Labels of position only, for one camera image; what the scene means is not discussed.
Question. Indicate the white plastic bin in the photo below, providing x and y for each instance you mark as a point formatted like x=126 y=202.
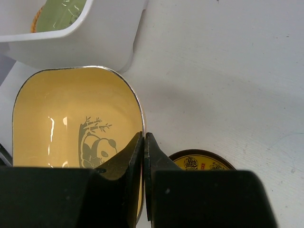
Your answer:
x=103 y=35

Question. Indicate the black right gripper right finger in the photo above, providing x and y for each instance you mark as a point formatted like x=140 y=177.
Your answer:
x=201 y=199

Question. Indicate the green square panda dish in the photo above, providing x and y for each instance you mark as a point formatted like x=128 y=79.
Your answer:
x=59 y=14

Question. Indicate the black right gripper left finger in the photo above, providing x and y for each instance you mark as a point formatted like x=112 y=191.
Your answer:
x=104 y=197

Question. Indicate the round orange woven plate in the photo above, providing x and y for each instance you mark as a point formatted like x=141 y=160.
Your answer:
x=35 y=19

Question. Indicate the yellow ornate round plate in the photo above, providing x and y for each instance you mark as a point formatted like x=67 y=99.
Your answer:
x=196 y=159

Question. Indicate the yellow square panda dish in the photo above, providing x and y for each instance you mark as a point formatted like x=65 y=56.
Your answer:
x=74 y=118

